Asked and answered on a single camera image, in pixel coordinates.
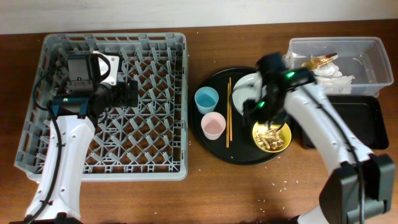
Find right wooden chopstick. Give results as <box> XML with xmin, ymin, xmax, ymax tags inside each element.
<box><xmin>228</xmin><ymin>77</ymin><xmax>233</xmax><ymax>142</ymax></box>

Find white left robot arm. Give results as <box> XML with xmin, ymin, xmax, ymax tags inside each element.
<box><xmin>24</xmin><ymin>81</ymin><xmax>138</xmax><ymax>223</ymax></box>

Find white crumpled paper towel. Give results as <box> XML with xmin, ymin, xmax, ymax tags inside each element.
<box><xmin>313</xmin><ymin>62</ymin><xmax>355</xmax><ymax>95</ymax></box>

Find round black tray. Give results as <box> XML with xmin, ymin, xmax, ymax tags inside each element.
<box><xmin>188</xmin><ymin>67</ymin><xmax>282</xmax><ymax>165</ymax></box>

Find clear plastic bin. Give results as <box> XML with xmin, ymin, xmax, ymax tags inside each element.
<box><xmin>283</xmin><ymin>37</ymin><xmax>394</xmax><ymax>96</ymax></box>

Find food scraps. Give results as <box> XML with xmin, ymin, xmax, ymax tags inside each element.
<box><xmin>254</xmin><ymin>125</ymin><xmax>285</xmax><ymax>152</ymax></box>

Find blue plastic cup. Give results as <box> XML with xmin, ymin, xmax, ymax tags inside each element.
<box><xmin>194</xmin><ymin>86</ymin><xmax>219</xmax><ymax>114</ymax></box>

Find white round plate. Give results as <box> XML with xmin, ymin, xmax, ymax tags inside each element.
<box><xmin>232</xmin><ymin>72</ymin><xmax>266</xmax><ymax>115</ymax></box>

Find brown Nescafe Gold wrapper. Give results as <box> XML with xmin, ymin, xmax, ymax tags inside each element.
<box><xmin>300</xmin><ymin>53</ymin><xmax>338</xmax><ymax>71</ymax></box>

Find yellow bowl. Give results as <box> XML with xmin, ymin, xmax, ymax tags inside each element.
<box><xmin>252</xmin><ymin>123</ymin><xmax>292</xmax><ymax>153</ymax></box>

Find grey dishwasher rack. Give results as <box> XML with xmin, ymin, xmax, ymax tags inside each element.
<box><xmin>14</xmin><ymin>33</ymin><xmax>188</xmax><ymax>182</ymax></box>

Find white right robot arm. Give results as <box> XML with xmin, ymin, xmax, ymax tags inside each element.
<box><xmin>243</xmin><ymin>53</ymin><xmax>396</xmax><ymax>223</ymax></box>

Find black rectangular tray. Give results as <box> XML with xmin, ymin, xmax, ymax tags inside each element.
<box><xmin>300</xmin><ymin>95</ymin><xmax>390</xmax><ymax>151</ymax></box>

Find pink plastic cup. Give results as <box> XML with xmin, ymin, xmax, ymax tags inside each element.
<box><xmin>201</xmin><ymin>112</ymin><xmax>226</xmax><ymax>140</ymax></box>

